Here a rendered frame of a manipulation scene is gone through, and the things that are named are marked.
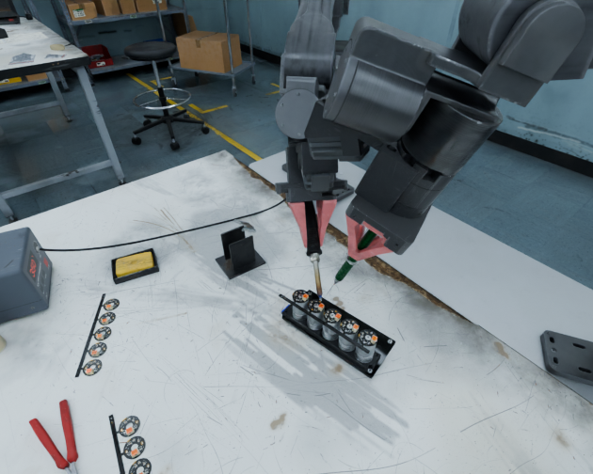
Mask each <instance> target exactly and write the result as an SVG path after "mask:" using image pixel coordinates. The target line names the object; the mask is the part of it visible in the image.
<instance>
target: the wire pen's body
mask: <svg viewBox="0 0 593 474"><path fill-rule="evenodd" d="M365 232H366V231H365ZM365 232H364V233H365ZM364 233H363V234H364ZM363 234H362V236H363ZM362 236H361V237H362ZM376 236H377V234H375V233H374V232H372V231H371V230H369V229H368V230H367V232H366V233H365V234H364V236H363V237H362V239H360V240H359V241H360V242H359V243H358V250H363V249H364V248H367V247H368V246H369V244H371V243H372V242H373V240H374V239H375V238H376ZM358 263H359V261H356V260H354V259H353V258H351V257H350V256H349V255H347V256H346V261H345V263H344V264H343V266H342V267H341V269H340V270H339V271H338V273H337V274H336V276H335V278H336V279H337V280H339V281H342V280H343V279H344V278H345V276H346V275H347V274H348V272H349V271H350V270H351V268H352V267H353V266H354V265H357V264H358Z"/></svg>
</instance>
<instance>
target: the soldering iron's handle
mask: <svg viewBox="0 0 593 474"><path fill-rule="evenodd" d="M303 202H304V203H305V216H306V230H307V252H306V255H307V256H308V257H310V255H311V254H312V253H319V256H320V255H322V250H321V248H320V242H319V235H318V230H317V229H318V227H317V220H316V214H315V209H314V206H313V202H312V201H303Z"/></svg>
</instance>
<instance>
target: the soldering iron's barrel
mask: <svg viewBox="0 0 593 474"><path fill-rule="evenodd" d="M310 259H311V263H313V270H314V277H315V284H316V291H317V295H323V293H322V285H321V278H320V272H319V265H318V262H320V257H319V253H312V254H311V255H310Z"/></svg>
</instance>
